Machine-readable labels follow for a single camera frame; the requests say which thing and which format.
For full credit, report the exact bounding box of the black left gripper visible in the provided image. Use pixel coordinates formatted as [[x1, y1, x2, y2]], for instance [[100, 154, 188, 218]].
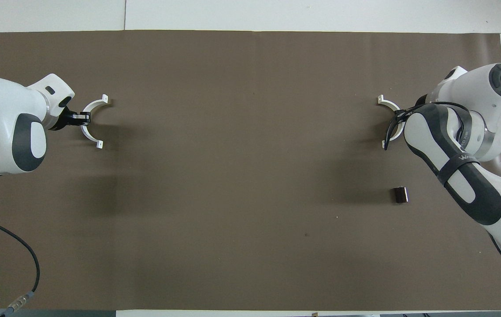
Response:
[[49, 107, 91, 131]]

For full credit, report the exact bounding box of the white half pipe clamp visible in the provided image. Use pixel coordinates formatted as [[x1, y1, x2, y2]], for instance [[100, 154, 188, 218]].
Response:
[[80, 94, 108, 150], [377, 94, 406, 151]]

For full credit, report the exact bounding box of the brown table mat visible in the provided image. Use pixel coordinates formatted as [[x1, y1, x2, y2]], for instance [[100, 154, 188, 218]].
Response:
[[0, 30, 501, 311]]

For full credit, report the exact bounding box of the small dark brown block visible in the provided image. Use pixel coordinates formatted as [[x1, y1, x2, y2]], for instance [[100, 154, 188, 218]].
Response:
[[391, 186, 410, 204]]

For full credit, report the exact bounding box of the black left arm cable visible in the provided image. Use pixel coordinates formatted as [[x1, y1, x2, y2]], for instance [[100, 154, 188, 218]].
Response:
[[0, 213, 41, 317]]

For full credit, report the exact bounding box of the black velcro strap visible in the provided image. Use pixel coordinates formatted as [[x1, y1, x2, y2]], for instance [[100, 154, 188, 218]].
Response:
[[436, 153, 481, 186]]

